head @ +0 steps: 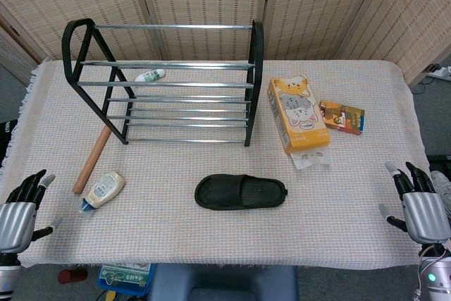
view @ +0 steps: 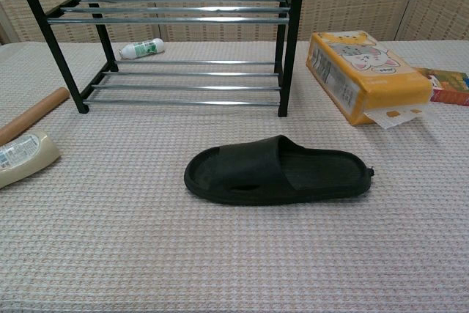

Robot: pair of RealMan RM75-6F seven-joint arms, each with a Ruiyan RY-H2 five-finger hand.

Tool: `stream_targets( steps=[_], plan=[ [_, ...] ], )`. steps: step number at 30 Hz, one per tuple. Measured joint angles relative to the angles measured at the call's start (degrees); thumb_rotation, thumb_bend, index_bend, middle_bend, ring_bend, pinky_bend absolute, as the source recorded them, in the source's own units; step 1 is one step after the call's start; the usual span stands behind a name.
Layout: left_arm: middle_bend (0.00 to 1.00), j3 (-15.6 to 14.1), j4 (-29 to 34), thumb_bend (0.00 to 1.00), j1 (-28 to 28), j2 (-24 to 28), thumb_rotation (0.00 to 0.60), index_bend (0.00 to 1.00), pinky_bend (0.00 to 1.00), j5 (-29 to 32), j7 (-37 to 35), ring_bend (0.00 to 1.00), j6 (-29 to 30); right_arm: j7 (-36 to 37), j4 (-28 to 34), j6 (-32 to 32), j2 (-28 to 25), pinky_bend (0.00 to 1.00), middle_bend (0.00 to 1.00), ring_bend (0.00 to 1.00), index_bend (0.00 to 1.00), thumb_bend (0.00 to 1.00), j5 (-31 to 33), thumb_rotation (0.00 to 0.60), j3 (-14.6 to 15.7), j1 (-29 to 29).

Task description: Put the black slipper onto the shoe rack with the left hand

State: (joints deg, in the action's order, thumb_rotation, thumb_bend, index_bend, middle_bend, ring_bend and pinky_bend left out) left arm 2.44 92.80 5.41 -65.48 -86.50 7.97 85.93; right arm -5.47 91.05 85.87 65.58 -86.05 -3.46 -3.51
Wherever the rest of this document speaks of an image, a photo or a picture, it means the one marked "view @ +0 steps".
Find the wooden rolling stick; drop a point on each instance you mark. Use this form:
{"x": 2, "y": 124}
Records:
{"x": 36, "y": 111}

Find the colourful orange snack box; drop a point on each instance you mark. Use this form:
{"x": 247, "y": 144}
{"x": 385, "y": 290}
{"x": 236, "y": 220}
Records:
{"x": 450, "y": 93}

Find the pink checked tablecloth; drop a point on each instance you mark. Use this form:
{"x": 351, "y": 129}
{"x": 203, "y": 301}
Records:
{"x": 234, "y": 254}

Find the black metal shoe rack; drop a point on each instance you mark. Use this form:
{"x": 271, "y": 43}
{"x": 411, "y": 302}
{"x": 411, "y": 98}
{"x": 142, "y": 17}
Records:
{"x": 289, "y": 52}

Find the yellow cat tissue pack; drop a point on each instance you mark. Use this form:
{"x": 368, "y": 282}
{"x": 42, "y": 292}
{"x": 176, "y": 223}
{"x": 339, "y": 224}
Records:
{"x": 384, "y": 85}

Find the black rubber slipper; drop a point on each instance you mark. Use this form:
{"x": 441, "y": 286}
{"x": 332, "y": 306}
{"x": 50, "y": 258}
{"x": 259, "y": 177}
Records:
{"x": 253, "y": 166}

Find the cream squeeze sauce bottle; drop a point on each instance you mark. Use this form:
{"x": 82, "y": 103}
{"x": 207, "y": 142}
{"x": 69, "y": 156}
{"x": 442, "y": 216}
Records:
{"x": 33, "y": 159}

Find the small white green bottle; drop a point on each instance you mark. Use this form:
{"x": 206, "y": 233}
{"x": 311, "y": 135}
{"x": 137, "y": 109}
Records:
{"x": 143, "y": 49}

